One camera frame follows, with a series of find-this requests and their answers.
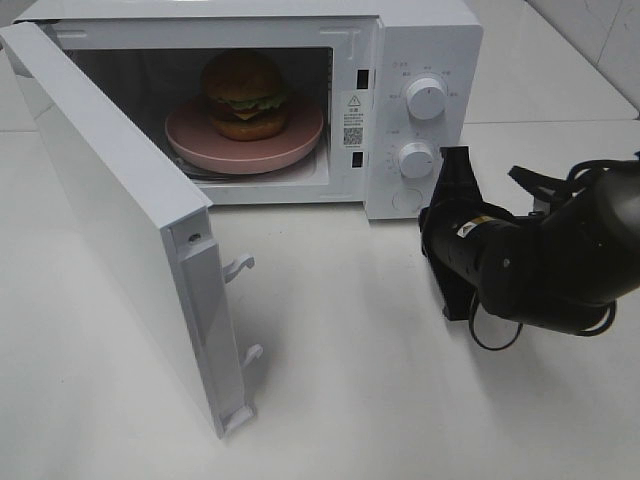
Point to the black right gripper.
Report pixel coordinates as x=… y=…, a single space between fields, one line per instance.
x=466 y=241

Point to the white timer knob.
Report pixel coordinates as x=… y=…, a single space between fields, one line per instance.
x=416 y=160

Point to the round white door button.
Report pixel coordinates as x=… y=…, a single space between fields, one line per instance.
x=408 y=202

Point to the burger with lettuce and cheese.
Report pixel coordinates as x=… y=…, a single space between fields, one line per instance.
x=246 y=95

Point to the pink round plate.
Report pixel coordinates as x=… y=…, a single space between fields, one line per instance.
x=194 y=138

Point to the white microwave door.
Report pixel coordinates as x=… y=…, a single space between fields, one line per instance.
x=146 y=221

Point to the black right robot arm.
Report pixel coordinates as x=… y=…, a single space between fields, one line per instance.
x=561 y=267

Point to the upper white power knob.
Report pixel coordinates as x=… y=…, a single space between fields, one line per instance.
x=426 y=97

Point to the white microwave oven body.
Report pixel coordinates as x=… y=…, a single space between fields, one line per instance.
x=146 y=57

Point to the white warning label sticker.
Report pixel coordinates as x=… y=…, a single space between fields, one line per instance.
x=354 y=111

